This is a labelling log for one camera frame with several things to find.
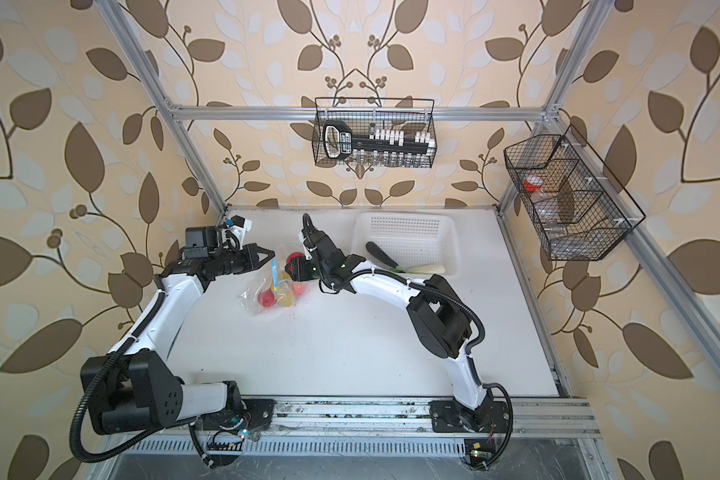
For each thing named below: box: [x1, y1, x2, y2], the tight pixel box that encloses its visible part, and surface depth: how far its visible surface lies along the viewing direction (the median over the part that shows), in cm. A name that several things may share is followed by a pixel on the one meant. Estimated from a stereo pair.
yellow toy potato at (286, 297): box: [278, 282, 295, 307], surface depth 86 cm
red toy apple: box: [258, 288, 275, 308], surface depth 91 cm
